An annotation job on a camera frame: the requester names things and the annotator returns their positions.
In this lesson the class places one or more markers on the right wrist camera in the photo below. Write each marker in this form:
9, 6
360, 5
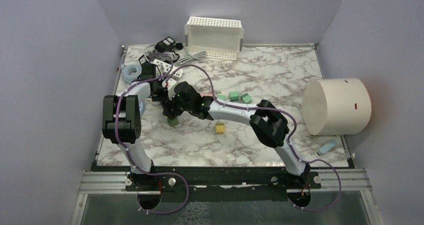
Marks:
169, 86

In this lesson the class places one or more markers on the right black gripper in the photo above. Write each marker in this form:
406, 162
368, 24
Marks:
168, 105

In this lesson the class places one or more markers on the pink plug adapter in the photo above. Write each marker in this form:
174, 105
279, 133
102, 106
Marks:
207, 95

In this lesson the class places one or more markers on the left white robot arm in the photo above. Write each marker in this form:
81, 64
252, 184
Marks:
121, 117

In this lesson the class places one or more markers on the yellow plug adapter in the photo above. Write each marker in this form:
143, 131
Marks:
219, 128

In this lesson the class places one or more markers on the white perforated plastic basket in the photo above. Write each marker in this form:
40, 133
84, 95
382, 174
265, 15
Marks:
218, 38

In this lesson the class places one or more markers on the green power strip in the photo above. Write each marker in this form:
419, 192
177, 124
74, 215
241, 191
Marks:
173, 122

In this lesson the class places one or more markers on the black power strip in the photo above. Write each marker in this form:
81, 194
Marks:
143, 60
165, 45

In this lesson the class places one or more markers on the light blue small device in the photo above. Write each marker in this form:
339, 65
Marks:
324, 149

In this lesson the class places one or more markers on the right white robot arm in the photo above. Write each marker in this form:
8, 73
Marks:
269, 125

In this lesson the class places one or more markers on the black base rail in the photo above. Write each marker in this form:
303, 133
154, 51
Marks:
220, 184

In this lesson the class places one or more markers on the cream cylindrical bin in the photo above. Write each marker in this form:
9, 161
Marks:
333, 107

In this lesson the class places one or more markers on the white power strip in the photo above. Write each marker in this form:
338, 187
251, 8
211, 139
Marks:
165, 67

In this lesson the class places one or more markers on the green plug adapter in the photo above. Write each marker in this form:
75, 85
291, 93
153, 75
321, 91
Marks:
221, 97

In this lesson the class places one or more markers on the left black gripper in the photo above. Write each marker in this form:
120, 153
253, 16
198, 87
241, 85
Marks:
160, 97

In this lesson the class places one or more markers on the round blue power strip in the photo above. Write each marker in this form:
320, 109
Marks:
141, 107

